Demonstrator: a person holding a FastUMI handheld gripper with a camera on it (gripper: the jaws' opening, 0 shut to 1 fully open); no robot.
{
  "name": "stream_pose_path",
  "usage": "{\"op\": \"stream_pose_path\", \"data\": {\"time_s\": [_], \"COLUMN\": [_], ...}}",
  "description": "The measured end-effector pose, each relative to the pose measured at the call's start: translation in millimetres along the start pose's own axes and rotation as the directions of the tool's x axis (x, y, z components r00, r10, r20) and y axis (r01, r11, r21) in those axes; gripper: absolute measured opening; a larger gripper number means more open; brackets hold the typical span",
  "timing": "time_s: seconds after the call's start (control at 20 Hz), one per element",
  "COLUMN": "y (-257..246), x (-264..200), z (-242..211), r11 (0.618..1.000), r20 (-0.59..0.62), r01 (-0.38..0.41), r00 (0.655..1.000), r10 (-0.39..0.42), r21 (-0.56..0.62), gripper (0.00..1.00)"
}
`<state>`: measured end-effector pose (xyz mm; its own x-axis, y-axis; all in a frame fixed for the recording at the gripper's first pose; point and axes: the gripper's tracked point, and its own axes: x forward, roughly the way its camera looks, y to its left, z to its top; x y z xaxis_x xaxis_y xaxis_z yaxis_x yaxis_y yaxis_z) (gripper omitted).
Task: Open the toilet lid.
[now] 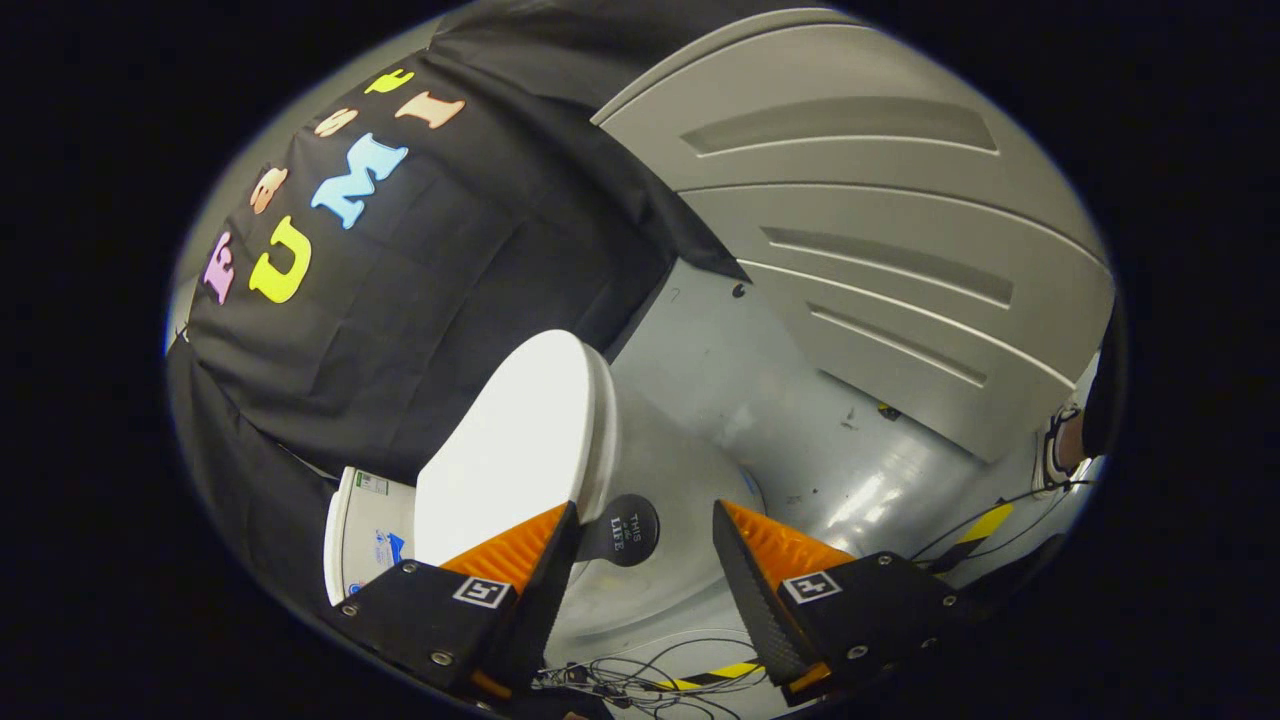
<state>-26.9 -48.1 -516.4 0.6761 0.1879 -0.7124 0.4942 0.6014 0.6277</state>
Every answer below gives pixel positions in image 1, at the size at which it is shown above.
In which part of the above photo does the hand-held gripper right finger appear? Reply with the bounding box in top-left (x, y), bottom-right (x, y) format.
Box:
top-left (712, 499), bottom-right (966, 706)

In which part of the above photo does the thin black cable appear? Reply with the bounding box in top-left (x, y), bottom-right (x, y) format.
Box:
top-left (908, 478), bottom-right (1099, 571)

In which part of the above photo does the white toilet lid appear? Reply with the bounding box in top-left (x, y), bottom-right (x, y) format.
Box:
top-left (413, 329), bottom-right (598, 567)

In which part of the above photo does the person's dark trouser leg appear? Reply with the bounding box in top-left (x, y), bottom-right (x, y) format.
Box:
top-left (1055, 295), bottom-right (1129, 476)

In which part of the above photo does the black backdrop cloth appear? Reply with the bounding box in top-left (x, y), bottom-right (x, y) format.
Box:
top-left (165, 0), bottom-right (871, 621)

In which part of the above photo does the grey ribbed plastic panel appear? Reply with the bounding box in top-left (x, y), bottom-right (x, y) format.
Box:
top-left (590, 8), bottom-right (1116, 464)

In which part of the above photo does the white toilet tank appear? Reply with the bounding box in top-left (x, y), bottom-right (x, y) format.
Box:
top-left (322, 465), bottom-right (421, 607)

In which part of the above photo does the person's white shoe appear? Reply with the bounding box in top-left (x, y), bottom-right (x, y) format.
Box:
top-left (1033, 400), bottom-right (1091, 498)

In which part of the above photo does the black round label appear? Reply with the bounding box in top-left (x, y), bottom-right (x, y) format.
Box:
top-left (575, 493), bottom-right (662, 568)

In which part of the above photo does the black cable bundle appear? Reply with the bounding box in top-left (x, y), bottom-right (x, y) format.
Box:
top-left (532, 635), bottom-right (771, 719)

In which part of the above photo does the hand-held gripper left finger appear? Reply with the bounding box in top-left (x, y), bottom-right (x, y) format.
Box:
top-left (320, 500), bottom-right (583, 701)

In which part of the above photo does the yellow black hazard tape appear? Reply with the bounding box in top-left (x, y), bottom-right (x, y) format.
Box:
top-left (925, 500), bottom-right (1016, 578)
top-left (650, 660), bottom-right (766, 693)

